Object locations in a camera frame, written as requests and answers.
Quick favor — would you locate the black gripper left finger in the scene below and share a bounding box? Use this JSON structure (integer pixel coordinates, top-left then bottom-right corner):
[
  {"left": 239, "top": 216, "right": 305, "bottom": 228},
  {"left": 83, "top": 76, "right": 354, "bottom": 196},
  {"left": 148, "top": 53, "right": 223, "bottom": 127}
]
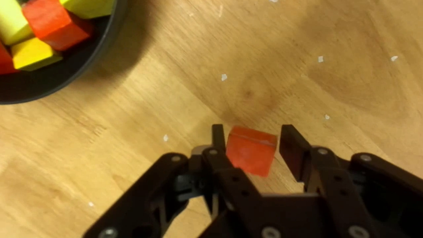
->
[{"left": 201, "top": 125, "right": 263, "bottom": 238}]

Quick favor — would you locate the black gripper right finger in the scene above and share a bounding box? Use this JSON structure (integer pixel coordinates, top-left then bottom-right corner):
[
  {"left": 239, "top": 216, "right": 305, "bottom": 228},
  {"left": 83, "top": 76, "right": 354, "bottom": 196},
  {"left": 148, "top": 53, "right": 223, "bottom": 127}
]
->
[{"left": 279, "top": 125, "right": 379, "bottom": 238}]

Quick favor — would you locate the small red cube block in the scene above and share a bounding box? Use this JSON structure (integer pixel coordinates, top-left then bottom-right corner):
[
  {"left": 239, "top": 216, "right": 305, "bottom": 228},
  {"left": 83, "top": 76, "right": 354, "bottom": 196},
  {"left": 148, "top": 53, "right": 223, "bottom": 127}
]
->
[{"left": 226, "top": 127, "right": 276, "bottom": 178}]

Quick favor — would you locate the black bowl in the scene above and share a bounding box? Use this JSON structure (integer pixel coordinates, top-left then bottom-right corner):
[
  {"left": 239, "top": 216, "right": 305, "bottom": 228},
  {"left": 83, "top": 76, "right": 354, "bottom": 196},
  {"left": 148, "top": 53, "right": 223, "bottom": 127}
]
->
[{"left": 0, "top": 0, "right": 130, "bottom": 105}]

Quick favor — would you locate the red triangular prism block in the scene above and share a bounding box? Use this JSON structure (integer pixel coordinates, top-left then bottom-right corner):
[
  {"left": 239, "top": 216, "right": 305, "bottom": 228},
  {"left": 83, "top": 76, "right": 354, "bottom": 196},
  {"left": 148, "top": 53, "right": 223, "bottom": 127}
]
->
[{"left": 0, "top": 43, "right": 15, "bottom": 74}]

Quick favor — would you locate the yellow block in bowl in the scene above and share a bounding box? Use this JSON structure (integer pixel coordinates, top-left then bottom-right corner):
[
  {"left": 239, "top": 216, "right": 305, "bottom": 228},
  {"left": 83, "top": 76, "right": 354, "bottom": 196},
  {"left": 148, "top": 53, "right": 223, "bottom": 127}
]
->
[{"left": 60, "top": 0, "right": 115, "bottom": 19}]

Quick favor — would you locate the lime yellow block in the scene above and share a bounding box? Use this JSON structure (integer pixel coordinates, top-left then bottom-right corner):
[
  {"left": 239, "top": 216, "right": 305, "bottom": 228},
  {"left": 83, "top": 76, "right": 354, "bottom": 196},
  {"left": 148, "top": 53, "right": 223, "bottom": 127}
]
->
[{"left": 0, "top": 0, "right": 33, "bottom": 47}]

